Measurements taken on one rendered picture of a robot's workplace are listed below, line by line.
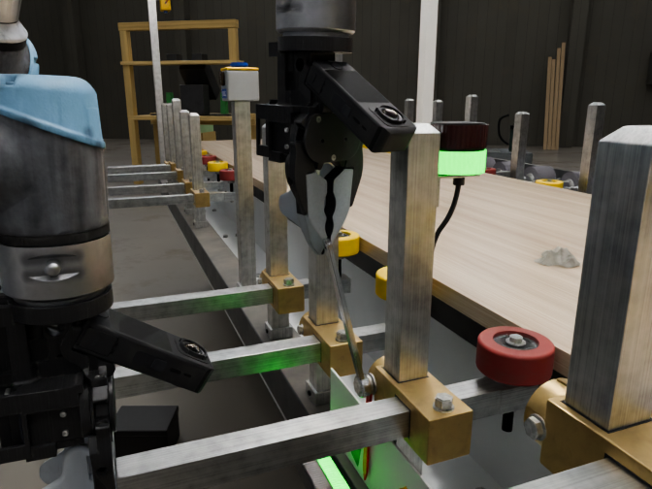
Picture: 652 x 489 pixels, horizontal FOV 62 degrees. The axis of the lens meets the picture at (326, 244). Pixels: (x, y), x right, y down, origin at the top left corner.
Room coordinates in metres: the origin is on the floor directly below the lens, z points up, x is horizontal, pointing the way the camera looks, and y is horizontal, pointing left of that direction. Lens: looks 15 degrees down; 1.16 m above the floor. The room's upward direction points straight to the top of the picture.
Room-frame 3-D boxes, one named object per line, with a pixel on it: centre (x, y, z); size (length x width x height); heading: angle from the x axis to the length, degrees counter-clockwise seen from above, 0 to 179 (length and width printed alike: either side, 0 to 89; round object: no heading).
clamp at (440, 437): (0.52, -0.10, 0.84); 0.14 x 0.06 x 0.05; 21
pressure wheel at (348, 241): (1.01, -0.02, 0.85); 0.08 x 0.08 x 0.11
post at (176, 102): (2.40, 0.64, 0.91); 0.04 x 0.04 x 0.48; 21
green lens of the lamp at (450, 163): (0.56, -0.13, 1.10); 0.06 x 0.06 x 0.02
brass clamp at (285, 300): (0.98, 0.09, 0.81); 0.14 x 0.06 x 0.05; 21
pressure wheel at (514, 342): (0.54, -0.21, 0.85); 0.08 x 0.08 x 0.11
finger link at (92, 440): (0.37, 0.18, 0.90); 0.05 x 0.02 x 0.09; 21
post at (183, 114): (2.17, 0.55, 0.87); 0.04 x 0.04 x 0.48; 21
